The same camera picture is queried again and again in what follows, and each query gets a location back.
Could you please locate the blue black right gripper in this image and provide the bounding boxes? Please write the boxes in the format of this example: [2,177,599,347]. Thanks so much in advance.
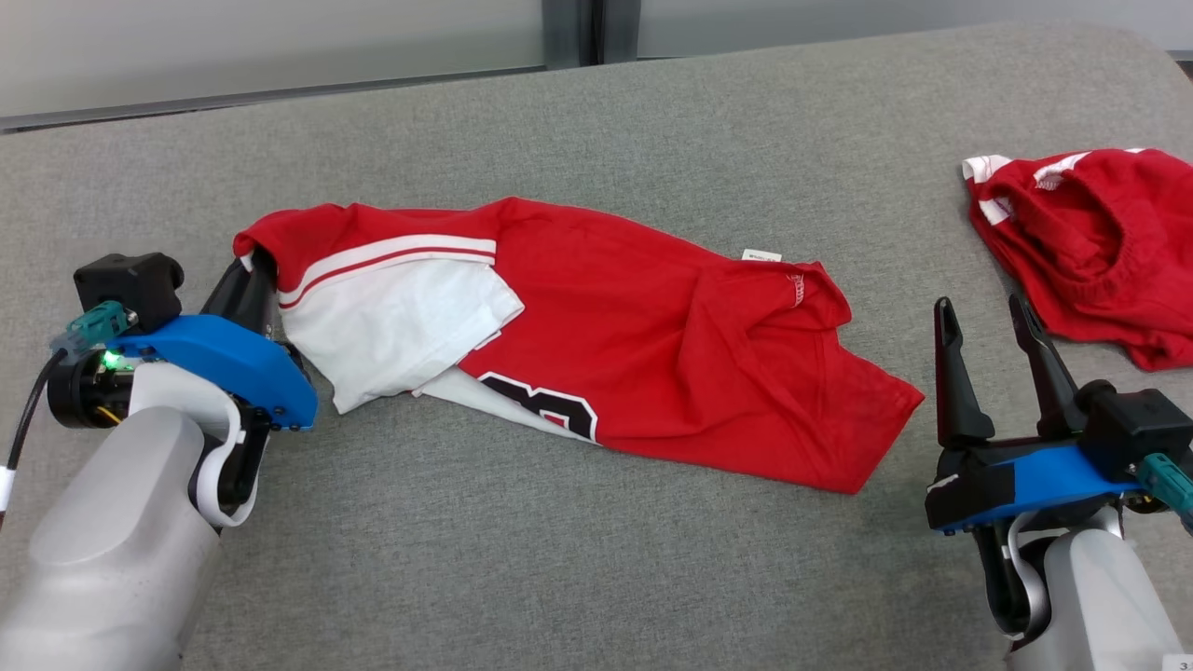
[926,294,1144,640]

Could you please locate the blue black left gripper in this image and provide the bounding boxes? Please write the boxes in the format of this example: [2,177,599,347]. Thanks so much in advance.
[107,250,319,528]

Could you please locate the red white jersey shorts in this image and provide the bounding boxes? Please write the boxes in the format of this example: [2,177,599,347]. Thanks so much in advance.
[962,147,1193,372]

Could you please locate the red white jersey shirt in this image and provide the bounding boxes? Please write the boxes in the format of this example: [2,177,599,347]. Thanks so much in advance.
[233,196,926,495]

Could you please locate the black left cable teal plug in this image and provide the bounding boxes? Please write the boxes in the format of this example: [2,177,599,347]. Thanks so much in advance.
[0,300,138,525]

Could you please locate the black cable teal plug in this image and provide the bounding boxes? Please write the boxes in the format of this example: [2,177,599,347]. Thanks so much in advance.
[0,300,138,525]
[1135,453,1193,539]

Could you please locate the black right cable teal plug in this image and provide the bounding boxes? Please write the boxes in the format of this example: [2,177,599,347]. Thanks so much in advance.
[1135,453,1193,539]

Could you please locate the grey vertical wall post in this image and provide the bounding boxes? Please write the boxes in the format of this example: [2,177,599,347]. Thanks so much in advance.
[542,0,642,69]

